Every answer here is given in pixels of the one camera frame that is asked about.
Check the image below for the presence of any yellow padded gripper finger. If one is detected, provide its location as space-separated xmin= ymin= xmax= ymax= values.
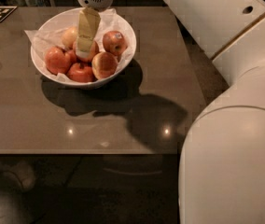
xmin=76 ymin=7 xmax=101 ymax=58

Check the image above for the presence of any red yellow apple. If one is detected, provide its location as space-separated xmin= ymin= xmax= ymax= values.
xmin=73 ymin=41 xmax=99 ymax=63
xmin=91 ymin=52 xmax=118 ymax=79

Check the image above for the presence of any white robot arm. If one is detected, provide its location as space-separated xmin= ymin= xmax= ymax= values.
xmin=163 ymin=0 xmax=265 ymax=224

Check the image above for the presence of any pale yellow apple back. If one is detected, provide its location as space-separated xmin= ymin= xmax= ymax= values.
xmin=62 ymin=26 xmax=77 ymax=49

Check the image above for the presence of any red apple with sticker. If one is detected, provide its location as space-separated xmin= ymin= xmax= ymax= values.
xmin=103 ymin=31 xmax=128 ymax=56

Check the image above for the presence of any small red apple middle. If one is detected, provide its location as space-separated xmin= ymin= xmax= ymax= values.
xmin=66 ymin=49 xmax=77 ymax=63

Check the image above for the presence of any red apple left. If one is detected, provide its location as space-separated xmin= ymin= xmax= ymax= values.
xmin=45 ymin=47 xmax=72 ymax=75

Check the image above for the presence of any white ceramic bowl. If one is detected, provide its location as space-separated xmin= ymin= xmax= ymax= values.
xmin=30 ymin=7 xmax=137 ymax=90

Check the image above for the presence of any white paper liner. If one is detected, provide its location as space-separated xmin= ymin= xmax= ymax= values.
xmin=24 ymin=8 xmax=135 ymax=84

